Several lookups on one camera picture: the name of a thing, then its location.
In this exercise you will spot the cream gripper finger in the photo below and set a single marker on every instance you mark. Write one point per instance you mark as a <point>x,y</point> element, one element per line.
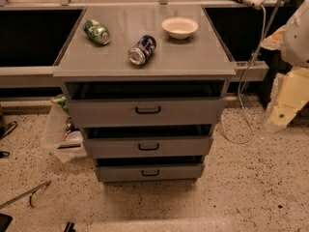
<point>291,98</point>

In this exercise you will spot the grey top drawer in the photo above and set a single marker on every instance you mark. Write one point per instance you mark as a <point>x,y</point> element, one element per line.
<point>145,112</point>

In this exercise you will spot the grey drawer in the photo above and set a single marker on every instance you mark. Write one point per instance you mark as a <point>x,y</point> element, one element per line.
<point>145,112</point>
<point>111,174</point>
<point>148,147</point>

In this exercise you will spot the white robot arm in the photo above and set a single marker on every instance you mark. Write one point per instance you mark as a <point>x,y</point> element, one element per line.
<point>292,40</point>

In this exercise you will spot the grey drawer cabinet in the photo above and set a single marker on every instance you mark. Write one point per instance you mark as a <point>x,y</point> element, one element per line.
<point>193,68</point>

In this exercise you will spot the grey middle drawer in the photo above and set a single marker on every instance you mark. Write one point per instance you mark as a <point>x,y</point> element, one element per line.
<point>148,147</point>

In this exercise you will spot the grey bottom drawer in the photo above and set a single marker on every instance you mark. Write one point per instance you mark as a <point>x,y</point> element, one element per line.
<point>111,174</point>

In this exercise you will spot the white bowl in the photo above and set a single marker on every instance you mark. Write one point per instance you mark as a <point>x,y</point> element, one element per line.
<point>179,28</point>

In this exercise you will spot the blue soda can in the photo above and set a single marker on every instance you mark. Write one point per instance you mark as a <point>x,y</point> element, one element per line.
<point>141,52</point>

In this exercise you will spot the green soda can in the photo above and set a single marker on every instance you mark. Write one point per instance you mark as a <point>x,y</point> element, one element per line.
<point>97,32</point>

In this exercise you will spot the clear plastic bin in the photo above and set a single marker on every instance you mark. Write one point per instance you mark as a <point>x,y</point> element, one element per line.
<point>60,136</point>

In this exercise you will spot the grey metal rod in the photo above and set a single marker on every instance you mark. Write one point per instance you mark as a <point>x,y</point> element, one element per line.
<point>28,192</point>

